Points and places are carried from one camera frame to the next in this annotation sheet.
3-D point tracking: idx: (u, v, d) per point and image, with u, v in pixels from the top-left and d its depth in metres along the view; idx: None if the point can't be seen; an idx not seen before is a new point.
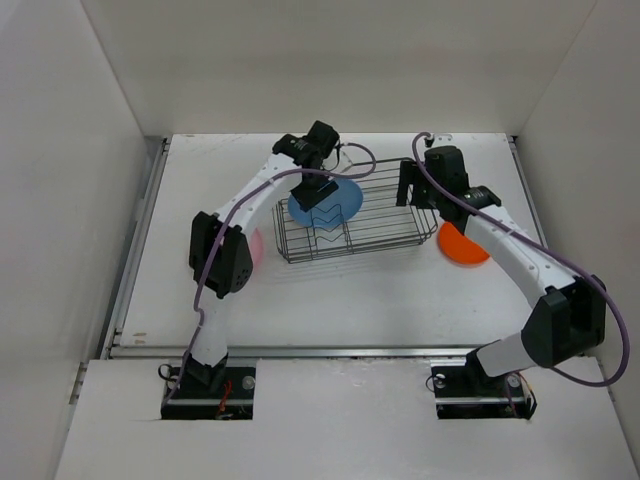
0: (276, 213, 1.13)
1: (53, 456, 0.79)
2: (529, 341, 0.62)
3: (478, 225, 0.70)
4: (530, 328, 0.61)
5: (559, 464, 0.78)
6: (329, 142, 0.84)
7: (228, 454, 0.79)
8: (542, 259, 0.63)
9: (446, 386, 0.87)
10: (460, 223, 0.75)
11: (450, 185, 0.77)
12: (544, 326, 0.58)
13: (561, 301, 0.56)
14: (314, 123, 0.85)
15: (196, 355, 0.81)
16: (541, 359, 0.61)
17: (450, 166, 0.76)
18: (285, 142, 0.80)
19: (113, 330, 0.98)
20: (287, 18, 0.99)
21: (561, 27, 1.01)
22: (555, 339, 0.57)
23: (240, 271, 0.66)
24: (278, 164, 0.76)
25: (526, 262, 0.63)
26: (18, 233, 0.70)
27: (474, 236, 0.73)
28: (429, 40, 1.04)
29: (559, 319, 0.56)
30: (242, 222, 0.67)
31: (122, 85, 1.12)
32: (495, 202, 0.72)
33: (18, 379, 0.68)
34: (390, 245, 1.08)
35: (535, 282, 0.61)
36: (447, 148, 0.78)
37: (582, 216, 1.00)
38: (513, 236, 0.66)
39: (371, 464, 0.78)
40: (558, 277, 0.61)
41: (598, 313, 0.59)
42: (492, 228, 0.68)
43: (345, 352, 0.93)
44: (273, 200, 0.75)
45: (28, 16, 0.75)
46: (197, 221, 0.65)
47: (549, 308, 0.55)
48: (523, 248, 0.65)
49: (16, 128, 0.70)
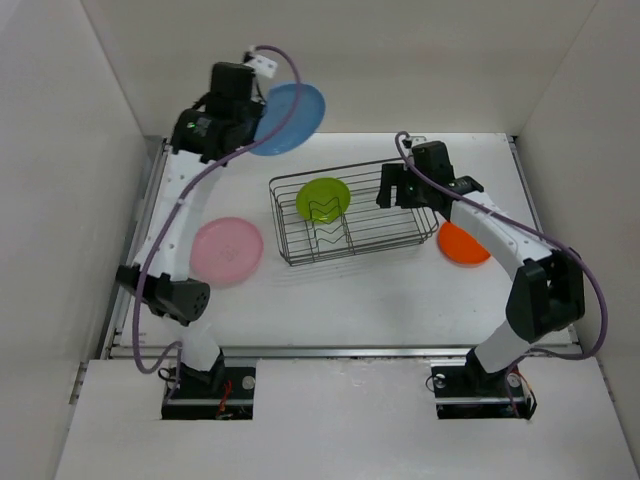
0: (276, 214, 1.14)
1: (54, 456, 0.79)
2: (514, 319, 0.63)
3: (461, 209, 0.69)
4: (513, 305, 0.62)
5: (560, 464, 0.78)
6: (237, 87, 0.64)
7: (228, 454, 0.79)
8: (521, 236, 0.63)
9: (446, 386, 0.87)
10: (446, 211, 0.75)
11: (436, 176, 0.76)
12: (523, 301, 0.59)
13: (536, 273, 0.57)
14: (213, 71, 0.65)
15: (187, 363, 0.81)
16: (525, 335, 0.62)
17: (434, 156, 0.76)
18: (184, 130, 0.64)
19: (113, 330, 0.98)
20: (287, 19, 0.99)
21: (562, 27, 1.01)
22: (535, 311, 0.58)
23: (190, 303, 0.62)
24: (184, 170, 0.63)
25: (506, 238, 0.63)
26: (18, 232, 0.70)
27: (459, 222, 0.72)
28: (429, 40, 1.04)
29: (537, 292, 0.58)
30: (167, 264, 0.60)
31: (123, 85, 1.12)
32: (478, 190, 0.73)
33: (18, 379, 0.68)
34: (391, 244, 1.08)
35: (514, 256, 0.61)
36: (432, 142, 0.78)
37: (582, 216, 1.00)
38: (494, 217, 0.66)
39: (370, 465, 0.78)
40: (537, 251, 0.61)
41: (576, 285, 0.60)
42: (474, 211, 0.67)
43: (345, 352, 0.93)
44: (196, 209, 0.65)
45: (28, 17, 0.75)
46: (122, 276, 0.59)
47: (527, 278, 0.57)
48: (503, 226, 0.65)
49: (16, 127, 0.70)
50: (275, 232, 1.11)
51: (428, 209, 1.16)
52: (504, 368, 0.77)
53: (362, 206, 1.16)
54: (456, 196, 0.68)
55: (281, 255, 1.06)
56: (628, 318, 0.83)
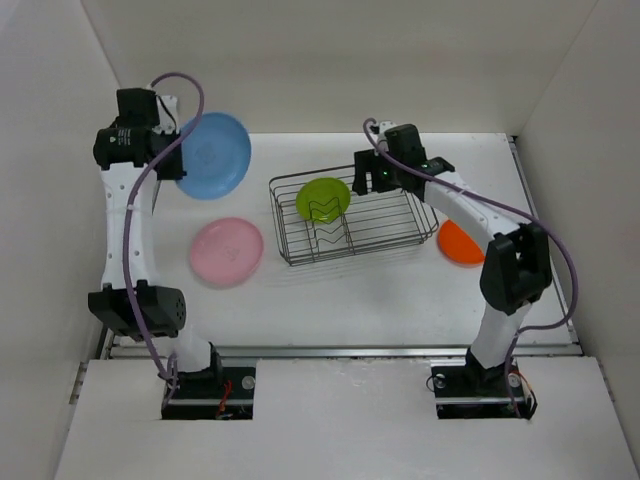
0: (276, 214, 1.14)
1: (53, 456, 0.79)
2: (486, 293, 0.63)
3: (434, 190, 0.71)
4: (485, 279, 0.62)
5: (560, 464, 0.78)
6: (147, 105, 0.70)
7: (228, 455, 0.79)
8: (490, 212, 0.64)
9: (445, 386, 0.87)
10: (420, 192, 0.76)
11: (408, 159, 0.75)
12: (495, 272, 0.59)
13: (504, 245, 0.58)
14: (120, 98, 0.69)
15: (184, 367, 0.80)
16: (498, 306, 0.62)
17: (405, 139, 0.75)
18: (105, 147, 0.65)
19: (114, 330, 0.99)
20: (287, 19, 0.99)
21: (561, 27, 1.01)
22: (506, 281, 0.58)
23: (174, 309, 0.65)
24: (122, 179, 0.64)
25: (476, 215, 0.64)
26: (18, 232, 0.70)
27: (433, 202, 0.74)
28: (428, 41, 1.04)
29: (507, 262, 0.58)
30: (141, 271, 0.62)
31: (122, 85, 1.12)
32: (449, 170, 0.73)
33: (18, 378, 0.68)
34: (390, 244, 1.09)
35: (485, 231, 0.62)
36: (402, 125, 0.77)
37: (581, 216, 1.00)
38: (465, 195, 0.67)
39: (370, 465, 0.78)
40: (506, 225, 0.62)
41: (543, 255, 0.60)
42: (446, 190, 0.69)
43: (345, 352, 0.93)
44: (144, 213, 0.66)
45: (28, 17, 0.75)
46: (97, 304, 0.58)
47: (497, 252, 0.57)
48: (473, 203, 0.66)
49: (16, 127, 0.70)
50: (275, 232, 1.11)
51: (428, 209, 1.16)
52: (501, 360, 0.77)
53: (362, 205, 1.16)
54: (427, 177, 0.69)
55: (281, 255, 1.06)
56: (628, 318, 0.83)
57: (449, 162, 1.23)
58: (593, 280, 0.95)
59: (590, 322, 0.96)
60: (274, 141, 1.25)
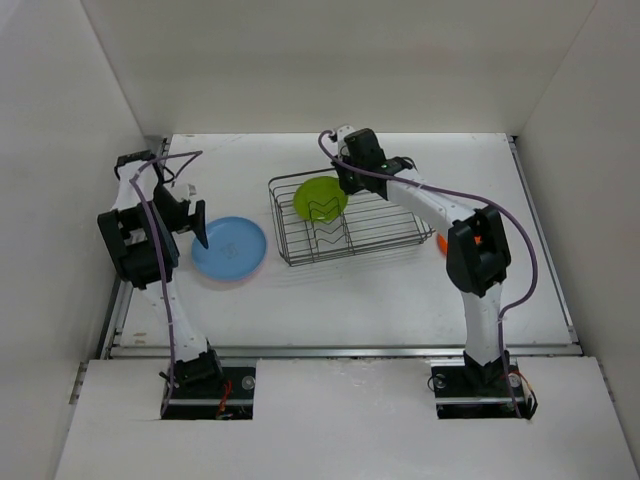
0: (276, 215, 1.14)
1: (53, 456, 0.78)
2: (454, 277, 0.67)
3: (396, 188, 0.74)
4: (451, 263, 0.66)
5: (561, 464, 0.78)
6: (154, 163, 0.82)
7: (228, 455, 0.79)
8: (448, 202, 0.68)
9: (446, 386, 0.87)
10: (382, 192, 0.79)
11: (367, 161, 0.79)
12: (457, 257, 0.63)
13: (462, 230, 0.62)
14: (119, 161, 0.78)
15: (180, 352, 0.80)
16: (467, 289, 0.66)
17: (362, 143, 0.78)
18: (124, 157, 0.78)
19: (113, 330, 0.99)
20: (287, 19, 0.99)
21: (561, 26, 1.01)
22: (469, 265, 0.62)
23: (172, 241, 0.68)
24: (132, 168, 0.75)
25: (436, 206, 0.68)
26: (18, 232, 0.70)
27: (397, 201, 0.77)
28: (428, 41, 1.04)
29: (467, 244, 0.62)
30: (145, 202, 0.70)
31: (122, 85, 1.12)
32: (407, 168, 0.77)
33: (17, 379, 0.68)
34: (390, 244, 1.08)
35: (445, 221, 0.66)
36: (357, 130, 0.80)
37: (581, 216, 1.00)
38: (424, 189, 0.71)
39: (371, 465, 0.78)
40: (463, 212, 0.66)
41: (501, 237, 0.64)
42: (406, 187, 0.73)
43: (345, 352, 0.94)
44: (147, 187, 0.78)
45: (28, 17, 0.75)
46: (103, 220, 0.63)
47: (458, 238, 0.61)
48: (432, 196, 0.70)
49: (16, 128, 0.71)
50: (275, 232, 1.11)
51: None
52: (491, 356, 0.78)
53: (362, 206, 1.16)
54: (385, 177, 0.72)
55: (281, 255, 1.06)
56: (628, 318, 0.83)
57: (449, 162, 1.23)
58: (593, 280, 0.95)
59: (590, 321, 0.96)
60: (274, 142, 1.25)
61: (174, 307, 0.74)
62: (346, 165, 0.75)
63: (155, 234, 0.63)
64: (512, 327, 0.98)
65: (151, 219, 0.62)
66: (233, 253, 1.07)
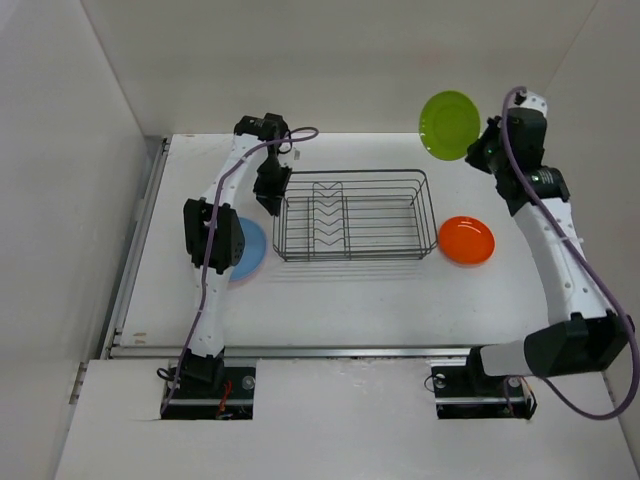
0: (284, 209, 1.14)
1: (53, 456, 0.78)
2: (532, 348, 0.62)
3: (533, 217, 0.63)
4: (538, 337, 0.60)
5: (560, 463, 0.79)
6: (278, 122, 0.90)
7: (227, 455, 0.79)
8: (583, 280, 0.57)
9: (446, 386, 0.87)
10: (514, 202, 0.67)
11: (519, 155, 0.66)
12: (551, 347, 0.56)
13: (579, 334, 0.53)
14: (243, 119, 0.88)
15: (193, 347, 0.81)
16: (535, 367, 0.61)
17: (526, 130, 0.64)
18: (244, 124, 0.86)
19: (113, 330, 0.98)
20: (287, 18, 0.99)
21: (562, 26, 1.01)
22: (554, 361, 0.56)
23: (236, 244, 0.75)
24: (246, 142, 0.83)
25: (565, 276, 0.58)
26: (18, 233, 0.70)
27: (521, 223, 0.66)
28: (429, 41, 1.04)
29: (571, 347, 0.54)
30: (229, 199, 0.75)
31: (122, 85, 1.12)
32: (561, 195, 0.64)
33: (17, 378, 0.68)
34: (386, 257, 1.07)
35: (564, 301, 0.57)
36: (526, 113, 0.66)
37: (581, 217, 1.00)
38: (566, 245, 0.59)
39: (370, 465, 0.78)
40: (590, 304, 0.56)
41: (611, 355, 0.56)
42: (546, 227, 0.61)
43: (345, 352, 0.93)
44: (249, 174, 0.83)
45: (27, 16, 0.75)
46: (189, 207, 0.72)
47: (566, 335, 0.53)
48: (570, 259, 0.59)
49: (16, 127, 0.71)
50: (276, 226, 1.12)
51: (429, 214, 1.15)
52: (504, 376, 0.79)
53: (366, 211, 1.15)
54: (535, 197, 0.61)
55: (274, 249, 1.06)
56: None
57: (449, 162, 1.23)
58: None
59: None
60: None
61: (211, 299, 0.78)
62: (505, 140, 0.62)
63: (211, 241, 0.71)
64: (512, 326, 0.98)
65: (212, 229, 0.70)
66: (247, 261, 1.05)
